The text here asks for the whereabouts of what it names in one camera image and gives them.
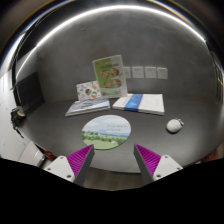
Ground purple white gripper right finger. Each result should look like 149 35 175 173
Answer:
133 144 182 185

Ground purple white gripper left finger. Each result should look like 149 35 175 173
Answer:
45 145 95 186

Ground round landscape mouse pad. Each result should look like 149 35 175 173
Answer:
81 115 131 150

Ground white computer mouse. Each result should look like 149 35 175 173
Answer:
166 118 184 133

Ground grey flat book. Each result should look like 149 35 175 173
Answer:
65 98 110 116

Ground white blue book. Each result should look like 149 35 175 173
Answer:
113 94 165 115

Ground black device at table edge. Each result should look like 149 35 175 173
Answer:
11 108 26 137

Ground small white patterned card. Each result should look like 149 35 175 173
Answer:
76 81 101 101

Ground black monitor panel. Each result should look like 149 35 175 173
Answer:
16 72 45 116

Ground green upright booklet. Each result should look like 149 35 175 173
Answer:
93 55 128 98

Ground white wall socket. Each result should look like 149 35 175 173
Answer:
145 67 157 78
124 67 131 78
157 67 168 79
132 66 144 78

